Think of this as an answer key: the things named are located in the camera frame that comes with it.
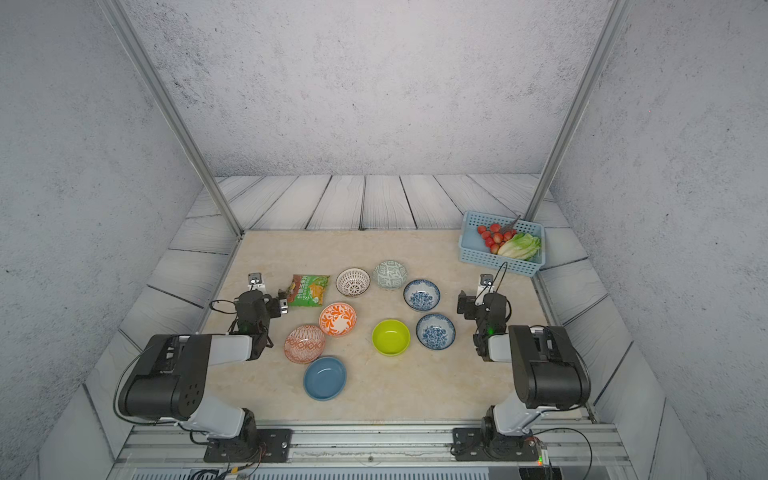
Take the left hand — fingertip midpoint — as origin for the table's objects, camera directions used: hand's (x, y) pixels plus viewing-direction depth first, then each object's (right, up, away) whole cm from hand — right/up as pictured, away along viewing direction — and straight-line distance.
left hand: (268, 291), depth 94 cm
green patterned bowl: (+38, +4, +11) cm, 39 cm away
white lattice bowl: (+25, +2, +8) cm, 27 cm away
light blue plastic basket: (+67, +12, +12) cm, 69 cm away
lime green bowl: (+38, -13, -4) cm, 40 cm away
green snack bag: (+11, 0, +5) cm, 12 cm away
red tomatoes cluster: (+76, +18, +18) cm, 80 cm away
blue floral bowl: (+48, -2, +7) cm, 49 cm away
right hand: (+66, 0, 0) cm, 66 cm away
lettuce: (+85, +14, +13) cm, 87 cm away
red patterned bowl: (+13, -15, -5) cm, 20 cm away
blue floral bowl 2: (+52, -12, -2) cm, 53 cm away
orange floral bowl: (+21, -9, 0) cm, 23 cm away
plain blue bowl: (+20, -23, -10) cm, 32 cm away
